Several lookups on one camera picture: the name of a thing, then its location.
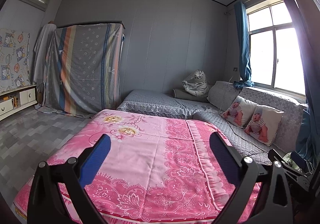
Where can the pink floral table cloth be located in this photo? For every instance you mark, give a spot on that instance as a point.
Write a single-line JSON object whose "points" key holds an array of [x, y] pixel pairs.
{"points": [[159, 170]]}

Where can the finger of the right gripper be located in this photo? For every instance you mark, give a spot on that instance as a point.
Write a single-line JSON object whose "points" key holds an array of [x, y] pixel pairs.
{"points": [[302, 165]]}

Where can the blue curtain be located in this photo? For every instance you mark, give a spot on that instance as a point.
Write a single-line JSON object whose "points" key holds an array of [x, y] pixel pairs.
{"points": [[244, 47], [307, 143]]}

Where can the grey hanging garment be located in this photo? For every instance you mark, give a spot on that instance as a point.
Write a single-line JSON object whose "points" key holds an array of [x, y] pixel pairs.
{"points": [[40, 51]]}

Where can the right baby print pillow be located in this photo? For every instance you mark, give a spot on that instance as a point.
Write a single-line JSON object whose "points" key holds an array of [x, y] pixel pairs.
{"points": [[264, 124]]}

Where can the baby print pillow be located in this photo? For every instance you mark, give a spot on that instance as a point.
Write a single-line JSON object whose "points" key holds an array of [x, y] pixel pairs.
{"points": [[240, 111], [264, 124]]}

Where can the grey quilted sofa bed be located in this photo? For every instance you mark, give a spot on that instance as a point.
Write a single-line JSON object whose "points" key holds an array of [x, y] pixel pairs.
{"points": [[162, 105]]}

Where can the green cloth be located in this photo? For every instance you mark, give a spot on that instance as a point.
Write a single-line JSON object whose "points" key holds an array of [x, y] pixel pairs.
{"points": [[290, 162]]}

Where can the window with metal frame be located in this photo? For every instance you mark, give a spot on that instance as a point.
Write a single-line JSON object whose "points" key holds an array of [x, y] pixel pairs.
{"points": [[274, 49]]}

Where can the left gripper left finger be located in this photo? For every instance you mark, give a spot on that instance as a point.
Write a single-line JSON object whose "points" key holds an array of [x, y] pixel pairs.
{"points": [[46, 205]]}

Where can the white tiger plush in bag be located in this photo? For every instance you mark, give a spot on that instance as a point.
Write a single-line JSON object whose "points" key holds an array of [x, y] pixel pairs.
{"points": [[196, 84]]}

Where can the grey back cushion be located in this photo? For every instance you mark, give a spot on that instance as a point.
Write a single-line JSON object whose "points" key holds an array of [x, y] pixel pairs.
{"points": [[222, 94]]}

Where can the blue left curtain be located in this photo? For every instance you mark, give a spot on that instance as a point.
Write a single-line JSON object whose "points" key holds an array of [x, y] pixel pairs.
{"points": [[244, 47]]}

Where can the striped sheet covered wardrobe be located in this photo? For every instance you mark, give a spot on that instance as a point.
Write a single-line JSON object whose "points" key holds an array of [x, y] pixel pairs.
{"points": [[81, 74]]}

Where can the white low cabinet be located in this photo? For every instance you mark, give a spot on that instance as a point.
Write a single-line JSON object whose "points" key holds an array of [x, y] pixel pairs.
{"points": [[15, 100]]}

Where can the cartoon print wall cloth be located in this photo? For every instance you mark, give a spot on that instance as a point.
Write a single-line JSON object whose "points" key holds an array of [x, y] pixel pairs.
{"points": [[14, 59]]}

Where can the left baby print pillow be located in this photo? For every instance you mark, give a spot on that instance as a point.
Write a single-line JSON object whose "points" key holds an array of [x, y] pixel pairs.
{"points": [[240, 111]]}

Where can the grey folded cushion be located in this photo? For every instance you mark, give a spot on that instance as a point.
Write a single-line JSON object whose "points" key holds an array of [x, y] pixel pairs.
{"points": [[182, 94]]}

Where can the blue right curtain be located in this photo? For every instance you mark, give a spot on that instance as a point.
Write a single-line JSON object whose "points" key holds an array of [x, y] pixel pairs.
{"points": [[307, 143]]}

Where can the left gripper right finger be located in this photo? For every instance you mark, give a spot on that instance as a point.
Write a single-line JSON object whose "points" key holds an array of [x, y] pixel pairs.
{"points": [[273, 204]]}

